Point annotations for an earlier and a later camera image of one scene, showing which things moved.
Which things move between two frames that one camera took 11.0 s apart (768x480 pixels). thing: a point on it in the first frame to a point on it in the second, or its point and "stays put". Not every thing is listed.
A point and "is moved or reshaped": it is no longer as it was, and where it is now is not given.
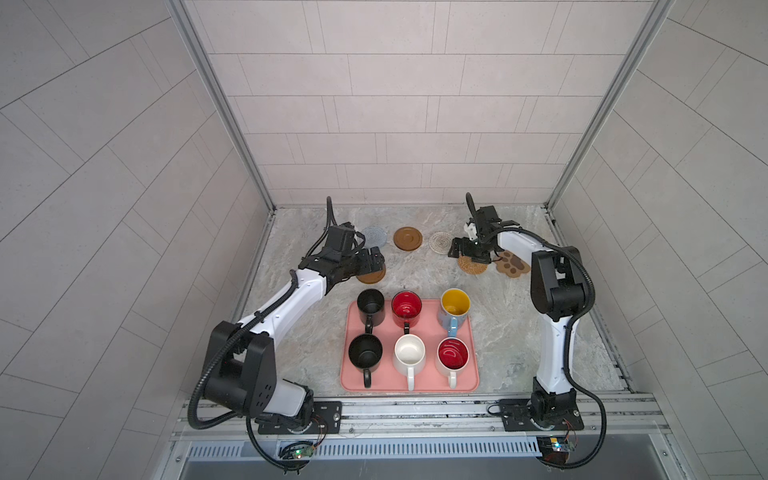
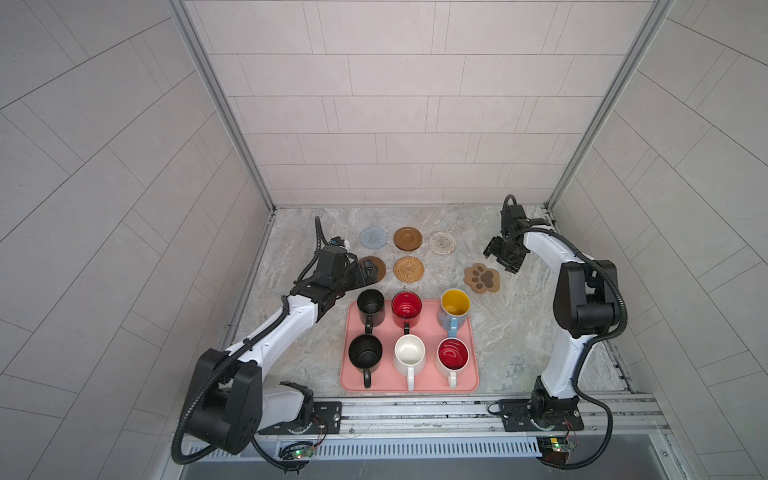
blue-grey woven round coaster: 375,236 stays put
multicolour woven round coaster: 440,242 stays put
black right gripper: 467,251 to 493,246
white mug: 409,357 stays put
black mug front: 365,353 stays put
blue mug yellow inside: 455,304 stays put
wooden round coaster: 407,238 stays put
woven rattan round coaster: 466,265 to 408,269
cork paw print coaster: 511,264 is moved or reshaped
